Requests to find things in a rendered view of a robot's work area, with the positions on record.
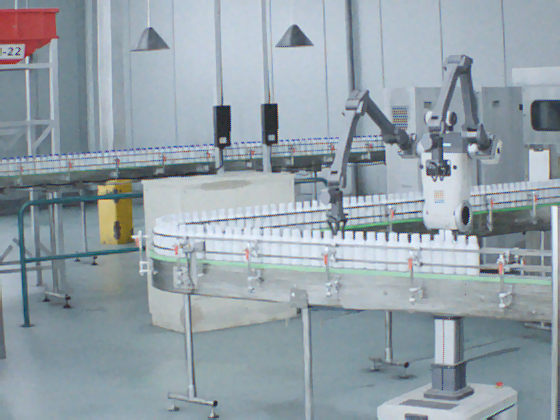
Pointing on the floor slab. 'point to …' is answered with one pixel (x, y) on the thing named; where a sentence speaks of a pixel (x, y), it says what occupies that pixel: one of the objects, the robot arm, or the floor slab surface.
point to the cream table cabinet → (249, 311)
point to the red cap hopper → (17, 39)
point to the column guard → (116, 215)
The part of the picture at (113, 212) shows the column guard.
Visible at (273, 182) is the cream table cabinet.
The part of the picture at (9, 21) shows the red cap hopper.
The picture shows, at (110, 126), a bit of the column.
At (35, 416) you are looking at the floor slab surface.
